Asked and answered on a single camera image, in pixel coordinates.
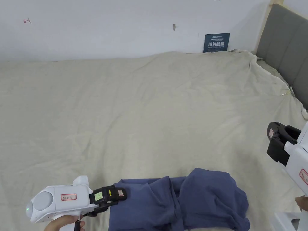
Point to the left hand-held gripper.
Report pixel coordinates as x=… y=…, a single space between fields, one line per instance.
x=67 y=204

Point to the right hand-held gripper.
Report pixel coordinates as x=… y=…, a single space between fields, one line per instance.
x=297 y=158

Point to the dark blue shirt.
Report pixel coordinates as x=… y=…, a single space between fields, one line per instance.
x=192 y=202

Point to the person's left hand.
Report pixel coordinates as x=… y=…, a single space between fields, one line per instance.
x=60 y=223

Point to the person's right hand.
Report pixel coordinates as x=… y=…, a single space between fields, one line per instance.
x=302 y=203

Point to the grey padded headboard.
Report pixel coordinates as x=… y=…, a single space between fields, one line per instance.
x=286 y=45

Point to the bed with beige sheet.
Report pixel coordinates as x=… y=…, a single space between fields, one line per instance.
x=120 y=108

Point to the dark blue wall sign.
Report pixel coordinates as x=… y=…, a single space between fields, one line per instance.
x=216 y=42

